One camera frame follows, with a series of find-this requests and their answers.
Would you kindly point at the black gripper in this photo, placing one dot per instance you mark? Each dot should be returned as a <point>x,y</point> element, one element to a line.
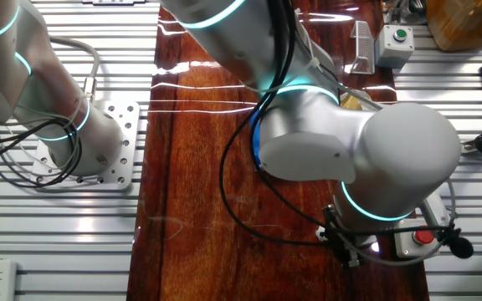
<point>343,240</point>

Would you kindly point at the small black white soccer ball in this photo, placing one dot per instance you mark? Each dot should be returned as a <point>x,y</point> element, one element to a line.
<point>321,234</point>

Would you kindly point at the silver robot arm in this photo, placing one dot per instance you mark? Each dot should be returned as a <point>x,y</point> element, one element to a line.
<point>391,159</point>

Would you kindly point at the grey box with red button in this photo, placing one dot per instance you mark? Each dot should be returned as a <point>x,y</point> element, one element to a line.
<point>408,246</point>

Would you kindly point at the black fuzzy microphone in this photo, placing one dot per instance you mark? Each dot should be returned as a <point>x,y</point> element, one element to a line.
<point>460,247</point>

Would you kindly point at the blue tissue pack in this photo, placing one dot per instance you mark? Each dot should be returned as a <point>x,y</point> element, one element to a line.
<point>256,138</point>

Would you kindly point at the gold tissue pack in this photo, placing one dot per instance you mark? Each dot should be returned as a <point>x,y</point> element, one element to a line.
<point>352,102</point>

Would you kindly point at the grey box with green button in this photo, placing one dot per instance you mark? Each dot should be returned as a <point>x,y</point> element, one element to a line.
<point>393,46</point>

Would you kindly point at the brown cardboard box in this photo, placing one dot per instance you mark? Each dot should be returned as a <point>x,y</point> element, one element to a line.
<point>467,21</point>

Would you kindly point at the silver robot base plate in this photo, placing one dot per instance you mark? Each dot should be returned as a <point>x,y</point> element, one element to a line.
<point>124,125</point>

